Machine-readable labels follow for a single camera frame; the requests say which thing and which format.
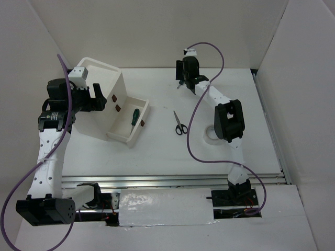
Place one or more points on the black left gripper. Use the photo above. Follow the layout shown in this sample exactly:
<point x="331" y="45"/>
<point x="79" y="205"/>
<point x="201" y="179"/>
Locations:
<point x="100" y="100"/>

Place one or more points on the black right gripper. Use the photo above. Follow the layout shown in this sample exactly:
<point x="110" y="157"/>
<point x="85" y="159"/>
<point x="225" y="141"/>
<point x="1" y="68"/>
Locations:
<point x="179" y="68"/>

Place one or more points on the short green screwdriver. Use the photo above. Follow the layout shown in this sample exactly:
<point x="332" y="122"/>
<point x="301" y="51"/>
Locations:
<point x="179" y="83"/>

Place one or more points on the white drawer cabinet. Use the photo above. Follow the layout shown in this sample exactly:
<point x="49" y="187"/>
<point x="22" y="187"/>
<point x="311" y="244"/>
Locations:
<point x="106" y="86"/>

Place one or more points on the white drawer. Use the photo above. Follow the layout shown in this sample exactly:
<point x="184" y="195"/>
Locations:
<point x="121" y="127"/>

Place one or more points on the long green screwdriver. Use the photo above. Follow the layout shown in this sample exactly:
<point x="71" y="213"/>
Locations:
<point x="135" y="118"/>

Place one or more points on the clear tape roll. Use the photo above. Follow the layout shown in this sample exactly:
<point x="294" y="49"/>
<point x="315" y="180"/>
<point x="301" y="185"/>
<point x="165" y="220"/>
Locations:
<point x="210" y="136"/>

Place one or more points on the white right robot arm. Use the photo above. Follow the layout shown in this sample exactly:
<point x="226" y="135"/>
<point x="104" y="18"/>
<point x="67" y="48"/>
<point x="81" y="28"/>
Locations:
<point x="229" y="126"/>

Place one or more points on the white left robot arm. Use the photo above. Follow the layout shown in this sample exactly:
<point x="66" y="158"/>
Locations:
<point x="47" y="203"/>

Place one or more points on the white foam cover panel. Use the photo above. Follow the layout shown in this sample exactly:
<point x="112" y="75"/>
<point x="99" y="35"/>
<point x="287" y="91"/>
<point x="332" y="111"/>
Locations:
<point x="160" y="207"/>

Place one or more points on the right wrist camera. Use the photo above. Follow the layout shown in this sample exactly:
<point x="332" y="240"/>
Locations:
<point x="190" y="52"/>

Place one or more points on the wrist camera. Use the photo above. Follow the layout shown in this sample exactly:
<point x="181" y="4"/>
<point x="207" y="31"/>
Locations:
<point x="78" y="76"/>
<point x="190" y="52"/>

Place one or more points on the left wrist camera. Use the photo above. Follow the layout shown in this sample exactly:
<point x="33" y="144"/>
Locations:
<point x="78" y="76"/>

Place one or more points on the black handled scissors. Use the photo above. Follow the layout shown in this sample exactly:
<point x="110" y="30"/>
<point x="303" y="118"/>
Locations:
<point x="180" y="128"/>

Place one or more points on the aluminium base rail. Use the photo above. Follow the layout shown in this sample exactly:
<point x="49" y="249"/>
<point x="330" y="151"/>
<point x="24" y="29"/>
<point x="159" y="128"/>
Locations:
<point x="109" y="183"/>

